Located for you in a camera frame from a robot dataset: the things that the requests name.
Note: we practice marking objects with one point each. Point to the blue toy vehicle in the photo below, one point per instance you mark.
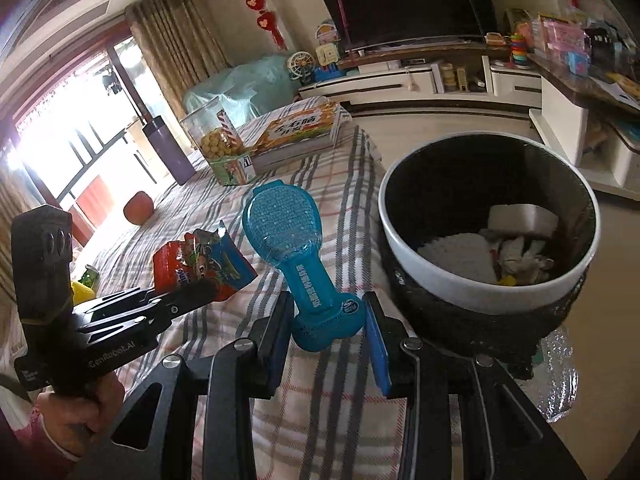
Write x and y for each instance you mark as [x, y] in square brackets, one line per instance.
[327, 75]

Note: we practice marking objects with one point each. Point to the blue plastic bottle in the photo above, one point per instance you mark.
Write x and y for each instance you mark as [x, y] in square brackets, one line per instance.
[280, 220]

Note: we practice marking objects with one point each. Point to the crumpled paper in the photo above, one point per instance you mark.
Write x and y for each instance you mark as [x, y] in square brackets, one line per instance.
[520, 255]

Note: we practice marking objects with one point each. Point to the marble top coffee table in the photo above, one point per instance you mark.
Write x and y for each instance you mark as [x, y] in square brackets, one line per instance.
[560, 120]

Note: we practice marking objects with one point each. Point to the person's left hand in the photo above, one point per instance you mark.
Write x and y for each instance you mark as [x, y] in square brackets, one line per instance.
[70, 420]

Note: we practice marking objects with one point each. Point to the person's left forearm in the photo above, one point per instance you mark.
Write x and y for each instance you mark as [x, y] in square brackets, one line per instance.
[30, 440]

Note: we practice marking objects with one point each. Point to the small blue toy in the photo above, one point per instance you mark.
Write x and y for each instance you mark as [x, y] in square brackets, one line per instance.
[576, 64]

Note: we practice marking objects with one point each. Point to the red and blue snack wrapper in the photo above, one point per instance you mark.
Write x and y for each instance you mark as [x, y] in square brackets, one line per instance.
[220, 270]

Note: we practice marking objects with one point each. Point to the plaid tablecloth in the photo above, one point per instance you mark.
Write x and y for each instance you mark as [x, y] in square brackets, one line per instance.
[345, 220]

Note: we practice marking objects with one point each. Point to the pink toy box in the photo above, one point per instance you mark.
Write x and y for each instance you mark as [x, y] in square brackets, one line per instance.
[560, 35]

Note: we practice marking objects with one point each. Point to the beige curtain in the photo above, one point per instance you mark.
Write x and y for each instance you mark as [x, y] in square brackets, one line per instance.
[180, 45]

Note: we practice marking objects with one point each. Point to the silver bubble foil mat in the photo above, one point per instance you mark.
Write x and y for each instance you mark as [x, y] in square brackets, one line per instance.
[557, 380]

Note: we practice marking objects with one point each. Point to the colourful round card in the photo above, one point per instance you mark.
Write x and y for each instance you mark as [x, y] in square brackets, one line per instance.
[326, 31]

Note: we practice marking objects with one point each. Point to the orange toy phone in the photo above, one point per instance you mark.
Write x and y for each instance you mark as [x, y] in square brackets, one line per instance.
[495, 38]

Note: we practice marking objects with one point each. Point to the black television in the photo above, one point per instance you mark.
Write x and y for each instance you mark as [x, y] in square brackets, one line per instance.
[410, 0]

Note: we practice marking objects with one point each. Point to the white bumpy sheet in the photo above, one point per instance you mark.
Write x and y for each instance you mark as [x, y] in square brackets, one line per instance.
[455, 257]

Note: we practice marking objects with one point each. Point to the teal plastic cover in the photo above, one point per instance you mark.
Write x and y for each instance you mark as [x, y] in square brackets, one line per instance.
[250, 85]

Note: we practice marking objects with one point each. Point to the yellow object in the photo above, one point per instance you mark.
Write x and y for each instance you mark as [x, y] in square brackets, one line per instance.
[84, 294]

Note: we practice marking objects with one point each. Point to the white foam block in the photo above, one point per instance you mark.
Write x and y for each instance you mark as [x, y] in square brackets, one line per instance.
[520, 217]

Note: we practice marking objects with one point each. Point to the green can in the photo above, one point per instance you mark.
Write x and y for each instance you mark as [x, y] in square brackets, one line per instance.
[90, 275]

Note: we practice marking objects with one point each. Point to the green printed carton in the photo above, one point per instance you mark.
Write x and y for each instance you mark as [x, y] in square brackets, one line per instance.
[230, 170]

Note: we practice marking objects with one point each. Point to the purple tumbler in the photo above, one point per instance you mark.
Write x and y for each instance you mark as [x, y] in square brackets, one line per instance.
[172, 155]

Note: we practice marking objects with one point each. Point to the orange and white box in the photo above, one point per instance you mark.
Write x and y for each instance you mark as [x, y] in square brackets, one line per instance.
[295, 127]

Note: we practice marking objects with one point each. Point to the black white-rimmed trash bin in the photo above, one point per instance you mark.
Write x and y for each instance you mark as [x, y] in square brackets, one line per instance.
[430, 265]

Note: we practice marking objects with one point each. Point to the clear jar of snack balls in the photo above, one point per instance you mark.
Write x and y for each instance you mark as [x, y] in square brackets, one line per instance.
[215, 140]

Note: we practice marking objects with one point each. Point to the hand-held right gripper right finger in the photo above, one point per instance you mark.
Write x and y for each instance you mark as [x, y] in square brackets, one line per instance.
[377, 350]

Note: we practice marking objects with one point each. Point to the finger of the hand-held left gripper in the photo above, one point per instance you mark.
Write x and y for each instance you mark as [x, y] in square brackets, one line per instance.
[125, 302]
[130, 327]

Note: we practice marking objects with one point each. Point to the white television cabinet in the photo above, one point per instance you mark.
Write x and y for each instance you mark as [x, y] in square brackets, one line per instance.
[385, 85]

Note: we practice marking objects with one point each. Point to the red round object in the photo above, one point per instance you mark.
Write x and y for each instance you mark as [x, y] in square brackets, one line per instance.
[139, 207]

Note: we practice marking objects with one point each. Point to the white toy ferris wheel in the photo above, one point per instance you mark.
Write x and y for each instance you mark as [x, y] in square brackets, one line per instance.
[300, 65]

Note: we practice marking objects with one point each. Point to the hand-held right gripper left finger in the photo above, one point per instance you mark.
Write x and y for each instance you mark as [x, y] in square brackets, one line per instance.
[282, 360]

